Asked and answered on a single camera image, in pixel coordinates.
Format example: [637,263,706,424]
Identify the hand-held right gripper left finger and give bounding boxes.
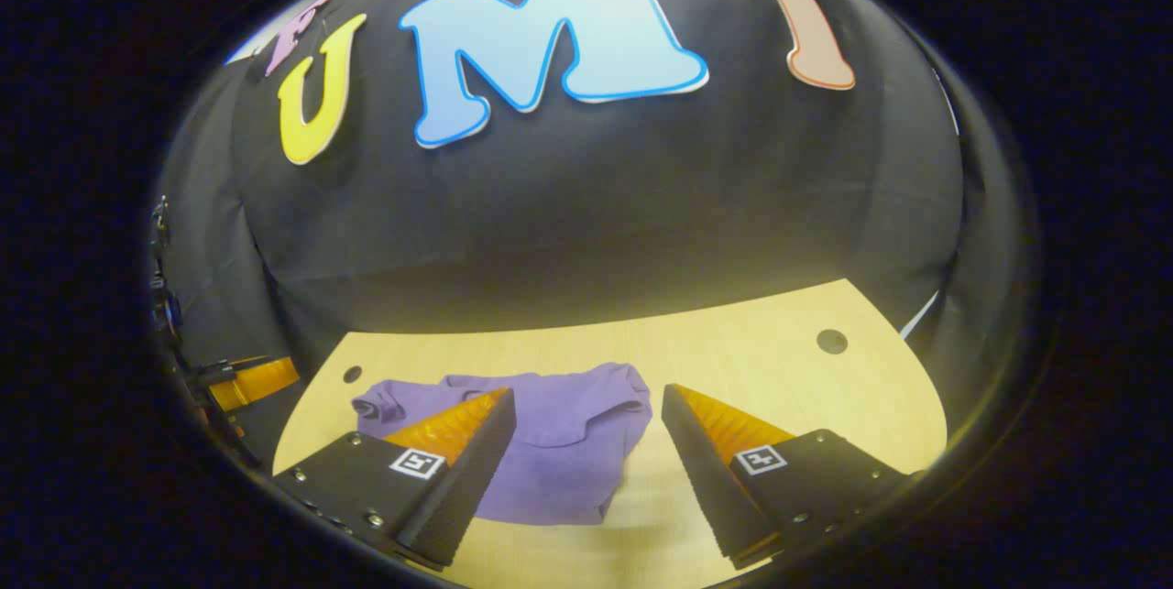
[273,387,517,570]

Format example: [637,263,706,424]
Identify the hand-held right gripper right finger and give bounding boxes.
[662,383,917,570]

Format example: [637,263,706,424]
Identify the purple corduroy shirt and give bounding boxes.
[352,363,653,526]

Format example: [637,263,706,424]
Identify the white cable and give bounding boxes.
[899,290,941,341]

